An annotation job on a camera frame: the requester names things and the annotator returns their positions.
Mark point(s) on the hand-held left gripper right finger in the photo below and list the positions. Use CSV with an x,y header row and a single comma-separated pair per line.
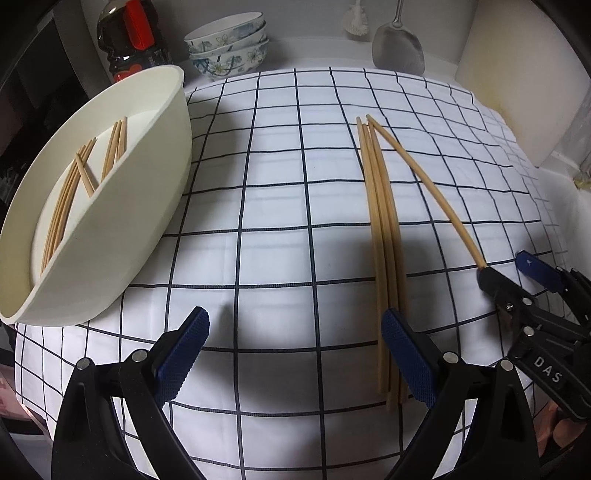
x,y
411,360

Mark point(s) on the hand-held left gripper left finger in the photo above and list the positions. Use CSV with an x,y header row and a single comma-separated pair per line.
x,y
182,355

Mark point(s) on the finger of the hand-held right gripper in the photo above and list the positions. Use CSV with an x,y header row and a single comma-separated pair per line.
x,y
496,286
535,267

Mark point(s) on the bundle of wooden chopsticks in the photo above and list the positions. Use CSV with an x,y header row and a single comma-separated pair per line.
x,y
395,240

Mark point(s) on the single wooden chopstick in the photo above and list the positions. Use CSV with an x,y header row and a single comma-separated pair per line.
x,y
385,240
375,240
435,193

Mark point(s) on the large white plastic basin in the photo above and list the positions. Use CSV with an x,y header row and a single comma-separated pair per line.
x,y
138,207

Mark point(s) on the pile of wooden chopsticks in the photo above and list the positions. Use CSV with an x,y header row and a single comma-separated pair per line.
x,y
64,207

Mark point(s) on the person's right hand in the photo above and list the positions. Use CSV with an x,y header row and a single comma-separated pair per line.
x,y
565,427

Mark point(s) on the small yellowish object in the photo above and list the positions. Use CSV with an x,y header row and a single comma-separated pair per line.
x,y
581,181

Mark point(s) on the white checked cloth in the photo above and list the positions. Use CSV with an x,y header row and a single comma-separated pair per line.
x,y
277,194

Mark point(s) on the white cutting board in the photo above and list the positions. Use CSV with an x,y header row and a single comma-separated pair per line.
x,y
521,78

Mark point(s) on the metal spatula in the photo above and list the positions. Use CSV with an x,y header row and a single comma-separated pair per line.
x,y
399,48

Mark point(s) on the blue floral ceramic bowl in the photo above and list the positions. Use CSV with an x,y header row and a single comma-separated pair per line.
x,y
240,34
231,69
253,52

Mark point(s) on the white dish brush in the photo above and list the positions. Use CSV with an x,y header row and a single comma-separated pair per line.
x,y
356,23

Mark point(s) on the dark kitchen appliance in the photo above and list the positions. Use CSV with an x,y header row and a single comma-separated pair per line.
x,y
27,92

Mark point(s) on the dark soy sauce bottle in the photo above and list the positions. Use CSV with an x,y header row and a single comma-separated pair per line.
x,y
115,46

